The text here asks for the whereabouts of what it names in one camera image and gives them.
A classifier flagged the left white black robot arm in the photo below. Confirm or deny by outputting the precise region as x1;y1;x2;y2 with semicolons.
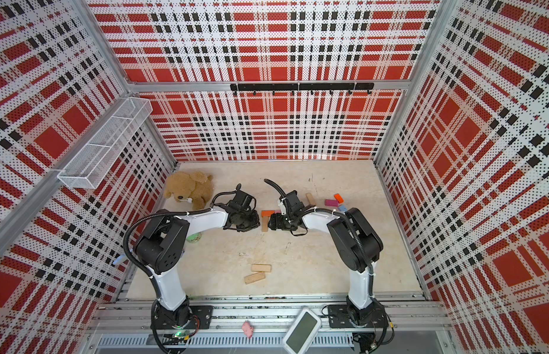
123;184;260;327

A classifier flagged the white wire mesh basket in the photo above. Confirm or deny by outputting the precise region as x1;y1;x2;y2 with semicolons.
58;97;152;190

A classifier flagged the wooden block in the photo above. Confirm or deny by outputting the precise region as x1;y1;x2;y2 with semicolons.
251;264;272;273
306;193;317;206
244;272;266;285
261;216;269;233

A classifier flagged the blue toy with cord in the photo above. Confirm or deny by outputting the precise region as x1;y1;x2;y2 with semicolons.
112;255;126;266

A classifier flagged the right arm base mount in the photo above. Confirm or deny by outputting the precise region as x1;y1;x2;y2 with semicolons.
322;300;395;353

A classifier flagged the green round toy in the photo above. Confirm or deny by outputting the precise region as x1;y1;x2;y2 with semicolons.
186;233;202;243

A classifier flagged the magenta building block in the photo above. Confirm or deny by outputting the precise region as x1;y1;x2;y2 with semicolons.
325;199;339;207

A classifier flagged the red-orange building block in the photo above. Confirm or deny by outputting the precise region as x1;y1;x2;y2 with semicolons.
334;193;345;204

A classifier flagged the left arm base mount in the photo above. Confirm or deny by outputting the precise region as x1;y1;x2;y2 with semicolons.
150;300;213;353

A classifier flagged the orange building block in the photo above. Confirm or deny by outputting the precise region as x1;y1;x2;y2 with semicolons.
261;210;277;217

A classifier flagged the pink block on rail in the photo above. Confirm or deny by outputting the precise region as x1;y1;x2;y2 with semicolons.
241;321;254;339

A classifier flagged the white tablet device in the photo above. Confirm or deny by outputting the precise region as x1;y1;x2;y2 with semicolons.
282;308;322;354

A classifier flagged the brown teddy bear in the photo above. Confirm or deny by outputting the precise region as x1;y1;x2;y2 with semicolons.
164;171;213;210

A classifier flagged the black hook rail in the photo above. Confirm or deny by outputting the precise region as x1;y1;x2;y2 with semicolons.
230;82;375;94

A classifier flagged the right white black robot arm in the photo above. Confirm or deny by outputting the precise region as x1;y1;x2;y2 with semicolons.
264;178;388;327

